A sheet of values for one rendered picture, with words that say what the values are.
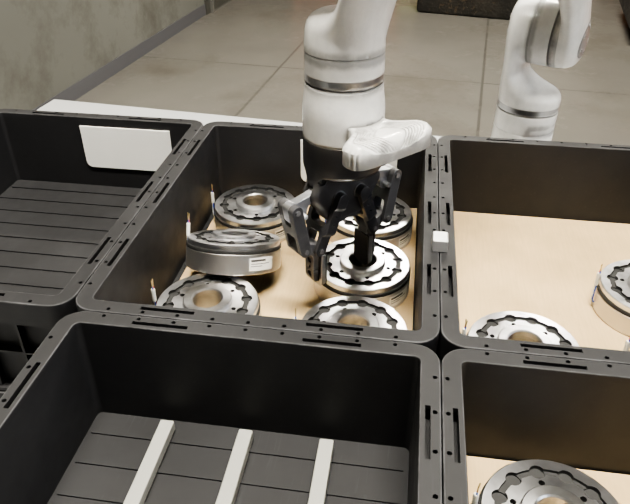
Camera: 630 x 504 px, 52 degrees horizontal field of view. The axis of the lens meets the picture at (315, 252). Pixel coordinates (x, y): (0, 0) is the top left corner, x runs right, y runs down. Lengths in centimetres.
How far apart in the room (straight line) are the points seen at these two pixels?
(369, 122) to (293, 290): 23
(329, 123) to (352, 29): 8
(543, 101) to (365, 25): 53
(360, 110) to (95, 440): 36
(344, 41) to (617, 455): 39
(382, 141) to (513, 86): 50
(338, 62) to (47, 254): 44
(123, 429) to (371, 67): 37
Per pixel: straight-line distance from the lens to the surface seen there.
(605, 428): 56
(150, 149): 91
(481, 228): 85
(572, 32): 98
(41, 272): 81
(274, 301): 70
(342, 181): 59
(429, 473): 42
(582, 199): 89
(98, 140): 94
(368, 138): 55
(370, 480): 54
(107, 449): 59
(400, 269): 70
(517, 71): 103
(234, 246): 67
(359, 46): 55
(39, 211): 93
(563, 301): 75
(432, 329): 52
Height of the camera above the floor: 126
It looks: 34 degrees down
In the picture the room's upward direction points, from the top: straight up
